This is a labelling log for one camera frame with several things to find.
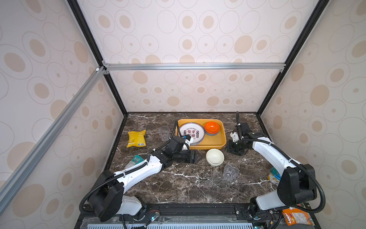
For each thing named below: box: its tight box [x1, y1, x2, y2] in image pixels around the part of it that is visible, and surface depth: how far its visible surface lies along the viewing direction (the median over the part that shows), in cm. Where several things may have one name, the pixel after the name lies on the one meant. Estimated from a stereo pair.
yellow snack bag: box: [126, 129, 147, 148], surface depth 102 cm
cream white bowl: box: [205, 148, 225, 167], surface depth 93 cm
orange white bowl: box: [204, 121, 220, 135], surface depth 105 cm
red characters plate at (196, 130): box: [179, 122, 206, 146], surface depth 107 cm
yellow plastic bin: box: [175, 118, 227, 150], surface depth 104 cm
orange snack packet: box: [282, 208, 316, 227], surface depth 71 cm
